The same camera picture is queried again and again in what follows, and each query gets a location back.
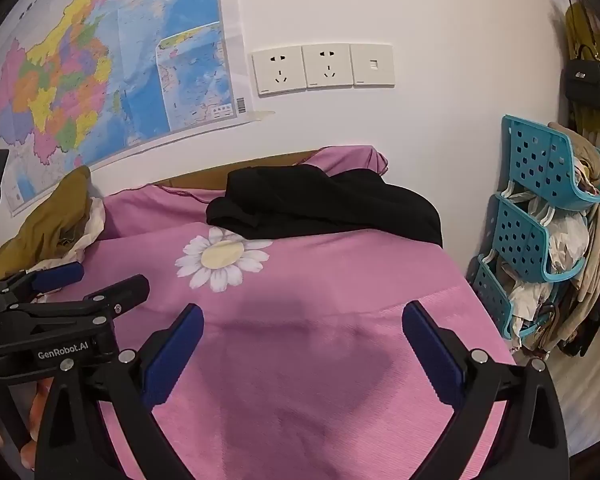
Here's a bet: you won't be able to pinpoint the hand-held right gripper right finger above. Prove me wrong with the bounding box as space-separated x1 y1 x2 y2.
401 300 571 480

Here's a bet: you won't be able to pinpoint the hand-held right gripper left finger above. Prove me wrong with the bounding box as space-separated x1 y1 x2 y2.
34 303 206 480

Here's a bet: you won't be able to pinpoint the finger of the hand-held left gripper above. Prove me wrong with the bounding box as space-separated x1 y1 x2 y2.
0 274 151 333
0 261 86 307

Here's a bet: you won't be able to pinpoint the black coat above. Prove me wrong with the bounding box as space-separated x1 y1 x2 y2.
206 164 443 247

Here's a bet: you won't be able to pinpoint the brown garment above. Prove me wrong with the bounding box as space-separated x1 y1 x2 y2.
0 165 93 283

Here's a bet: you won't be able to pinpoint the blue plastic hanging basket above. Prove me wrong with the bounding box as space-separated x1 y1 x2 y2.
500 115 600 211
490 194 588 283
467 255 531 341

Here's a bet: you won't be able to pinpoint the pink flower printed blanket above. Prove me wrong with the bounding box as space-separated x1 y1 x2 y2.
35 145 518 480

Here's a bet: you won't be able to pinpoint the cardboard box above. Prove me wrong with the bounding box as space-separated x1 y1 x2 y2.
147 150 321 193

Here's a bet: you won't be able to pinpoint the white plastic bags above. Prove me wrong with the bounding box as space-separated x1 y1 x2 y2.
525 195 591 271

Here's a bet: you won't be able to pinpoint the black handbag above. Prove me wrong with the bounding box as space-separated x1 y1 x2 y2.
564 44 600 111

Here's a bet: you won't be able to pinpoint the olive hanging cloth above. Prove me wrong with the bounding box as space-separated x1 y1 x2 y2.
565 2 600 136

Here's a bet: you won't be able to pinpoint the colourful wall map poster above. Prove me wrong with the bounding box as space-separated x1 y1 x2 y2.
0 0 276 218

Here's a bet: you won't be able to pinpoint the white wall socket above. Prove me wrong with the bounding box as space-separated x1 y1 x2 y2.
301 43 355 90
251 46 308 97

